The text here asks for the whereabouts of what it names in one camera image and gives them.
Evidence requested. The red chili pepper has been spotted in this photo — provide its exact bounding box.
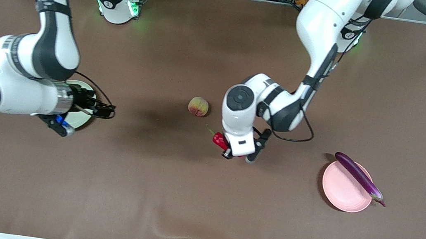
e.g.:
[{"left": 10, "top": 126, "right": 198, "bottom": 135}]
[{"left": 204, "top": 125, "right": 233, "bottom": 151}]

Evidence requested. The yellow pink peach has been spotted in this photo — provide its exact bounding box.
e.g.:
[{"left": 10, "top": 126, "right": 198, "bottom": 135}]
[{"left": 187, "top": 95, "right": 210, "bottom": 118}]

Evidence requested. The long purple eggplant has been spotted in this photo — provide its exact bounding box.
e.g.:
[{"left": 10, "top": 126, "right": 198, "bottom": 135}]
[{"left": 329, "top": 152, "right": 392, "bottom": 207}]

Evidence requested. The pale green round plate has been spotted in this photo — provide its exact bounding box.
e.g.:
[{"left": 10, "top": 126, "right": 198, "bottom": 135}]
[{"left": 59, "top": 78, "right": 99, "bottom": 133}]

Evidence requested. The brown table cover sheet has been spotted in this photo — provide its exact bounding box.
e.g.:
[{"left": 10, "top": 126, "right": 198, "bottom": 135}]
[{"left": 0, "top": 0, "right": 426, "bottom": 239}]

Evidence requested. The pink round plate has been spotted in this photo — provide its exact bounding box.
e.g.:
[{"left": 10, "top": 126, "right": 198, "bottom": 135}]
[{"left": 318, "top": 157, "right": 379, "bottom": 216}]

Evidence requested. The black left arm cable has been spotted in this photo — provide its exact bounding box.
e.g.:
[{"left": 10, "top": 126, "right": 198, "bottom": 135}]
[{"left": 269, "top": 38, "right": 339, "bottom": 147}]

